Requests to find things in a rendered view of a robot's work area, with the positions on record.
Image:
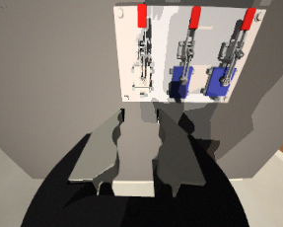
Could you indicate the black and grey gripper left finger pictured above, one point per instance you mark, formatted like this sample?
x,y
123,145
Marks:
x,y
92,161

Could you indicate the white fixture plate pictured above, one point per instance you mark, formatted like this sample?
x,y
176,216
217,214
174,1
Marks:
x,y
166,26

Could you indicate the toggle clamp with red handle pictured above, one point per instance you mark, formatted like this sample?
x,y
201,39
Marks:
x,y
186,48
234,50

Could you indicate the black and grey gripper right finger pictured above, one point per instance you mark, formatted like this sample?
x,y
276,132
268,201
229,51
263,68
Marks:
x,y
195,176

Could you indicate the red-handled toggle clamp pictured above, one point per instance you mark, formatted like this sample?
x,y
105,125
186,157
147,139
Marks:
x,y
143,46

